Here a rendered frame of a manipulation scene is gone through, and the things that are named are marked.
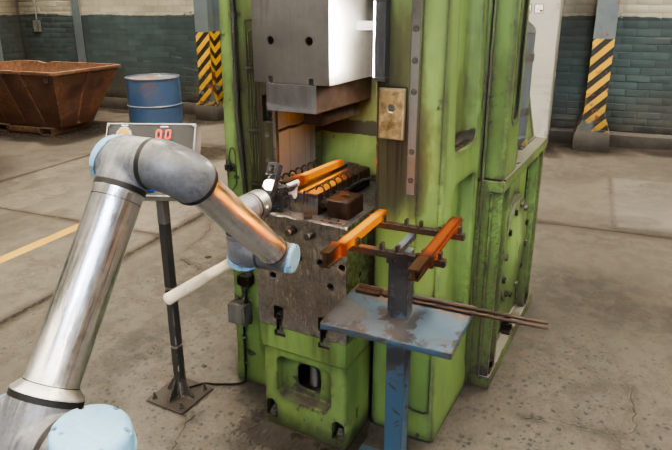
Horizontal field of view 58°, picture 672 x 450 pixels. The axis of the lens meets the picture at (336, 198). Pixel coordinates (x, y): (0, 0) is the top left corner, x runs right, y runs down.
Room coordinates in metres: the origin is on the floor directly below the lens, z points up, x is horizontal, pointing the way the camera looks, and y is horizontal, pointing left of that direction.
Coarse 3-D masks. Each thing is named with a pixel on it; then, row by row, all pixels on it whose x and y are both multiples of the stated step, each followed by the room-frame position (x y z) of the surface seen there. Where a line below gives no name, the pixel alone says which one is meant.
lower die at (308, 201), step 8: (336, 168) 2.29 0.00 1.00; (360, 168) 2.32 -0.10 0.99; (368, 168) 2.34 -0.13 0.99; (344, 176) 2.21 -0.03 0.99; (352, 176) 2.21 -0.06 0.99; (360, 176) 2.27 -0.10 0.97; (368, 176) 2.34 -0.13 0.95; (320, 184) 2.09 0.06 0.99; (344, 184) 2.15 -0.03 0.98; (368, 184) 2.34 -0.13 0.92; (304, 192) 2.00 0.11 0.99; (312, 192) 2.00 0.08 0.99; (320, 192) 2.00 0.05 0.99; (328, 192) 2.05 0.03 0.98; (296, 200) 2.02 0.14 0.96; (304, 200) 2.00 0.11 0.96; (312, 200) 1.99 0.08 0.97; (320, 200) 2.00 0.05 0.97; (296, 208) 2.02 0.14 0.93; (304, 208) 2.01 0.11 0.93; (312, 208) 1.99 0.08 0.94; (320, 208) 1.99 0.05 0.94
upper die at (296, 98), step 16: (368, 80) 2.33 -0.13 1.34; (272, 96) 2.06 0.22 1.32; (288, 96) 2.03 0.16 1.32; (304, 96) 2.00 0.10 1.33; (320, 96) 2.00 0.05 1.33; (336, 96) 2.10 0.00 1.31; (352, 96) 2.21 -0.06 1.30; (368, 96) 2.33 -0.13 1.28; (304, 112) 2.00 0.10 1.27; (320, 112) 2.00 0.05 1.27
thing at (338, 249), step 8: (376, 216) 1.75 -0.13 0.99; (360, 224) 1.68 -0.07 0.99; (368, 224) 1.68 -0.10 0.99; (376, 224) 1.73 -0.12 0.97; (352, 232) 1.61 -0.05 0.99; (360, 232) 1.62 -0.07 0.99; (344, 240) 1.55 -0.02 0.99; (352, 240) 1.57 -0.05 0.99; (328, 248) 1.47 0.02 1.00; (336, 248) 1.48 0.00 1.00; (344, 248) 1.51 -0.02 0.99; (328, 256) 1.45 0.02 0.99; (336, 256) 1.49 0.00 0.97; (344, 256) 1.51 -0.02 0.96; (328, 264) 1.45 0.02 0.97
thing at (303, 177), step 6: (330, 162) 2.23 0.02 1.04; (336, 162) 2.23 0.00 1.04; (342, 162) 2.27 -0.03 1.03; (318, 168) 2.13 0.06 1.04; (324, 168) 2.14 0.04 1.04; (330, 168) 2.18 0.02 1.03; (294, 174) 2.01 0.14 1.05; (300, 174) 2.04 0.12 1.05; (306, 174) 2.04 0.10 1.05; (312, 174) 2.07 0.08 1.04; (318, 174) 2.10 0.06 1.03; (282, 180) 1.94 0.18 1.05; (288, 180) 1.94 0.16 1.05; (294, 180) 1.96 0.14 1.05; (300, 180) 2.00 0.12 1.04; (306, 180) 2.03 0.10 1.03
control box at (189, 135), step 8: (112, 128) 2.20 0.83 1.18; (120, 128) 2.20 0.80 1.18; (128, 128) 2.20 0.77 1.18; (136, 128) 2.20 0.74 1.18; (144, 128) 2.20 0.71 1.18; (152, 128) 2.20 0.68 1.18; (160, 128) 2.19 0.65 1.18; (168, 128) 2.19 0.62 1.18; (176, 128) 2.19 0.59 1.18; (184, 128) 2.19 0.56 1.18; (192, 128) 2.19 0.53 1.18; (144, 136) 2.18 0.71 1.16; (152, 136) 2.18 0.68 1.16; (168, 136) 2.17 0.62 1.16; (176, 136) 2.17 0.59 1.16; (184, 136) 2.17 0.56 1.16; (192, 136) 2.17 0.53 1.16; (200, 136) 2.23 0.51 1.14; (184, 144) 2.16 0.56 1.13; (192, 144) 2.16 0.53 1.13; (200, 144) 2.23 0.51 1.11; (152, 192) 2.07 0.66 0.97; (160, 192) 2.07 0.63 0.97; (144, 200) 2.13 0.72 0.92; (152, 200) 2.13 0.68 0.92; (160, 200) 2.12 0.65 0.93; (168, 200) 2.12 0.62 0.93; (176, 200) 2.12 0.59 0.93
